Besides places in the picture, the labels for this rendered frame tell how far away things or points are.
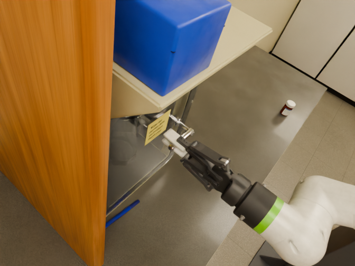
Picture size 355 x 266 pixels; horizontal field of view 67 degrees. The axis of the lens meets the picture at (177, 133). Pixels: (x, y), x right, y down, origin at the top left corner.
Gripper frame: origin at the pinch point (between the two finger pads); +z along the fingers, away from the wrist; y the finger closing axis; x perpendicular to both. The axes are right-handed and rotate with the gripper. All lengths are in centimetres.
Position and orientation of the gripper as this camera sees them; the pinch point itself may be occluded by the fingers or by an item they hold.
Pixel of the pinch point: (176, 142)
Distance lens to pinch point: 68.0
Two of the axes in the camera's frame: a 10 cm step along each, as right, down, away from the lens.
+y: 1.9, -6.1, -7.7
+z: -7.6, -5.9, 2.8
